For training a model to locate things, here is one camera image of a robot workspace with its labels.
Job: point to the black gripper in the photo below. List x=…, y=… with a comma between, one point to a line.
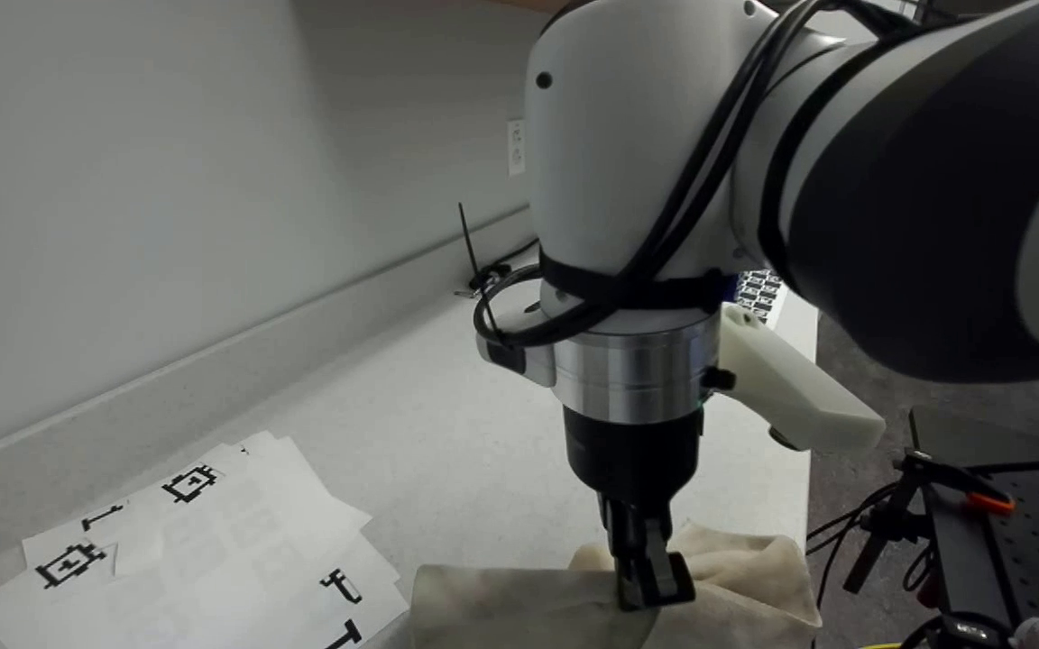
x=633, y=463

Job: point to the stained beige towel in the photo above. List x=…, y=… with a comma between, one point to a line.
x=508, y=606

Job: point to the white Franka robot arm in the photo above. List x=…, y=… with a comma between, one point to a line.
x=639, y=145

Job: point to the checkered marker calibration board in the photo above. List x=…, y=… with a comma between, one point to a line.
x=758, y=296

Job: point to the black perforated breadboard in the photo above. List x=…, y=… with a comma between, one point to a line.
x=1038, y=544

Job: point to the white papers with printed tags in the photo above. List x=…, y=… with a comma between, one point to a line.
x=206, y=553

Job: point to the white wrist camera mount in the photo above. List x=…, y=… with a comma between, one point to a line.
x=786, y=385

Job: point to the white wall outlet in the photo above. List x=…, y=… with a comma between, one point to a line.
x=518, y=145

